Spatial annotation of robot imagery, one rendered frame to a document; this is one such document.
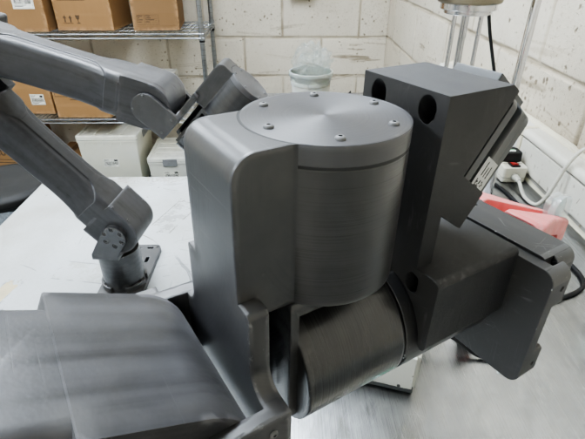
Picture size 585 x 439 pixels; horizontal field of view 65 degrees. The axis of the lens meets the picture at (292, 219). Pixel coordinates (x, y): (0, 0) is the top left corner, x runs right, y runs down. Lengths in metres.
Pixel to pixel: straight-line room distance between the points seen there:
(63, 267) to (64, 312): 0.70
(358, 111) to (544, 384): 0.57
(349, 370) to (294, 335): 0.03
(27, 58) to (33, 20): 2.11
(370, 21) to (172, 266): 2.31
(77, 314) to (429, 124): 0.14
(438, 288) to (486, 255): 0.03
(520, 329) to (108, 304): 0.18
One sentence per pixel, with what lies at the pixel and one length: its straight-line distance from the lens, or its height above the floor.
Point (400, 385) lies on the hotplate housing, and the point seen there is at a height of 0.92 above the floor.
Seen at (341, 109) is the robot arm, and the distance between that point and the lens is 0.16.
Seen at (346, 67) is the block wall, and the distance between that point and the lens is 2.93.
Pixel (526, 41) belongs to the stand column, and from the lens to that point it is 0.91.
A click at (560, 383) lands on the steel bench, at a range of 0.69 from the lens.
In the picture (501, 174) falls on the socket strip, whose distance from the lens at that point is 1.15.
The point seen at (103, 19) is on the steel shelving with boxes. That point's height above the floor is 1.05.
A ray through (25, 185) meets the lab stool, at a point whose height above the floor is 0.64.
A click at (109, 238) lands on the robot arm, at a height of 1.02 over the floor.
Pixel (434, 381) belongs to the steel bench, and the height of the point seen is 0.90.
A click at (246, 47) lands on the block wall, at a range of 2.89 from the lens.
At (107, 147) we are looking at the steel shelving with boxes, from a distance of 2.81.
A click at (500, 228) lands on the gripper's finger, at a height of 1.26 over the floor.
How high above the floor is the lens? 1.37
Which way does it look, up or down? 31 degrees down
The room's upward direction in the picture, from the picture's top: straight up
